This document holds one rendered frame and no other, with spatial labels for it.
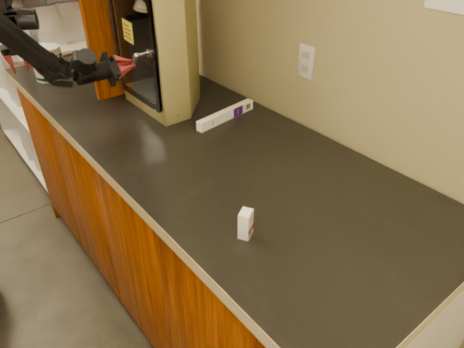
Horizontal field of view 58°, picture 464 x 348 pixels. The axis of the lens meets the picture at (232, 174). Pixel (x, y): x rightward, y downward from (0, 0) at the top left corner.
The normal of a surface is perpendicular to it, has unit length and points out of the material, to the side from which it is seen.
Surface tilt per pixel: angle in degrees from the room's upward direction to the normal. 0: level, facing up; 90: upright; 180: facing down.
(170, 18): 90
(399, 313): 0
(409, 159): 90
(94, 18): 90
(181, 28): 90
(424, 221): 0
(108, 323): 0
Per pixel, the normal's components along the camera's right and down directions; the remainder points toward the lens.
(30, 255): 0.00, -0.83
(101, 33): 0.62, 0.44
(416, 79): -0.78, 0.35
